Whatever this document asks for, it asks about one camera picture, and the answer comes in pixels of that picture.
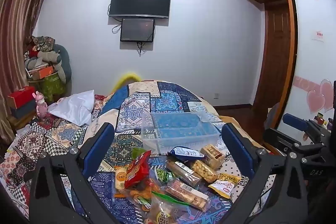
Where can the patterned cloth bag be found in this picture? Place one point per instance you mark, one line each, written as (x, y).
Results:
(43, 43)

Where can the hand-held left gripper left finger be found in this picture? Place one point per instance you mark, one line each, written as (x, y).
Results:
(97, 145)

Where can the blue snack packet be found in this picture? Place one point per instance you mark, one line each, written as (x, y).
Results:
(183, 152)

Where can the small yellow snack packet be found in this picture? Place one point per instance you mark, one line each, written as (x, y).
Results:
(228, 178)

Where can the orange cardboard box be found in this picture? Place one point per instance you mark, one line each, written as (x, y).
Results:
(43, 73)

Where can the striped curtain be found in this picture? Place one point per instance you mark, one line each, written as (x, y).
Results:
(15, 29)

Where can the green pea snack packet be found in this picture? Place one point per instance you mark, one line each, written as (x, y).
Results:
(163, 175)

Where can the pink heart sticker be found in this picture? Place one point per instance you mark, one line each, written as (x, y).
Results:
(321, 95)

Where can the patchwork blanket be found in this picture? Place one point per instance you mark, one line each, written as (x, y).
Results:
(168, 98)

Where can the long dark label biscuit pack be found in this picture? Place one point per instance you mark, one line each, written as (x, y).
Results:
(183, 172)

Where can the white yellow snack packet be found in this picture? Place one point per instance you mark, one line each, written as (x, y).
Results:
(221, 188)

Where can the clear peanut snack pack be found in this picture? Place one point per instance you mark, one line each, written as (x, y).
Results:
(204, 171)

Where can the grey plush pillow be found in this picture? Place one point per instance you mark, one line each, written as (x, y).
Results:
(50, 58)

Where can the red snack packet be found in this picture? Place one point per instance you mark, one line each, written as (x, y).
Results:
(137, 169)

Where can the pink rabbit toy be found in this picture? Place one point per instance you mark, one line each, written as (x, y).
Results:
(40, 106)

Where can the red box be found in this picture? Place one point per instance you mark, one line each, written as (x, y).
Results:
(21, 96)

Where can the small black wall monitor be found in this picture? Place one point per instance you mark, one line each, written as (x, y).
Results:
(136, 29)

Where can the green patterned bag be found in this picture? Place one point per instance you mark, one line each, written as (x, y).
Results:
(53, 86)

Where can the white pillow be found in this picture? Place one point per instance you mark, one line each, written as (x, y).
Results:
(74, 106)

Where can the white sliding door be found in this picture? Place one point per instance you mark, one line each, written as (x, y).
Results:
(312, 3)

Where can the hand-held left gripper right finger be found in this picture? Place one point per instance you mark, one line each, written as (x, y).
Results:
(235, 144)

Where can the lime green snack packet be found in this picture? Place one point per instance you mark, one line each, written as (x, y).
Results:
(136, 153)

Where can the red white paper sticker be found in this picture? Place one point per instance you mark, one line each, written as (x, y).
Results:
(318, 35)

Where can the wooden door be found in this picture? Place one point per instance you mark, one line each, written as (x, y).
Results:
(277, 56)

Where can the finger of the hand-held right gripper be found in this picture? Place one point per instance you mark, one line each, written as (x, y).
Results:
(294, 121)
(278, 138)

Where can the dark grey box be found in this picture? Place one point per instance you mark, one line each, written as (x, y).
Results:
(23, 109)

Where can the large black wall television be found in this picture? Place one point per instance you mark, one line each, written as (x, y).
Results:
(139, 1)

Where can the yellow fluffy object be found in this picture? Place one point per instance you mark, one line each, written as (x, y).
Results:
(126, 79)

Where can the square cracker pack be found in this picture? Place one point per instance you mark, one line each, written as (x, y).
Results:
(212, 155)

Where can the clear plastic container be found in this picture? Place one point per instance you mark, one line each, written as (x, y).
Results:
(178, 132)

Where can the clear bag of snacks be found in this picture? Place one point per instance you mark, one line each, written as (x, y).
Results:
(141, 199)

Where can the orange round print packet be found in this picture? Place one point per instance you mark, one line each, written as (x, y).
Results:
(120, 177)

